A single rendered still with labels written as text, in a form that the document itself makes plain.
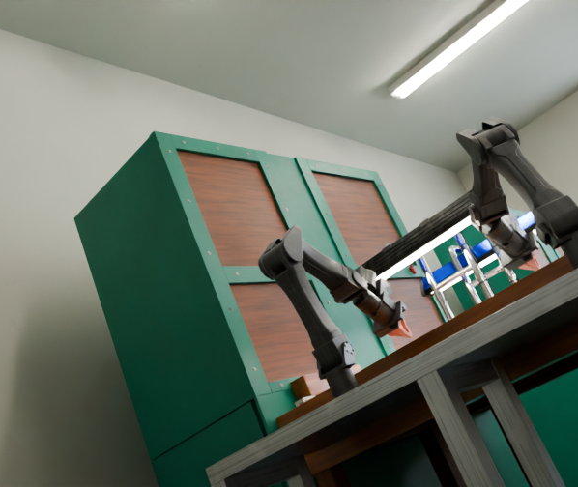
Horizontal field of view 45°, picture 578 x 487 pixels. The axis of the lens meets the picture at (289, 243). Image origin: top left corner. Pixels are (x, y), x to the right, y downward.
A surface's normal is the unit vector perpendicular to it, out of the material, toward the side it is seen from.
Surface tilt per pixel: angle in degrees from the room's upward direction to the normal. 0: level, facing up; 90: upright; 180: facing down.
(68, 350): 90
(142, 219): 90
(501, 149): 68
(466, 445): 90
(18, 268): 90
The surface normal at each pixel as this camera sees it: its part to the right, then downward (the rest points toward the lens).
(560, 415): -0.61, -0.05
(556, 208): -0.27, -0.62
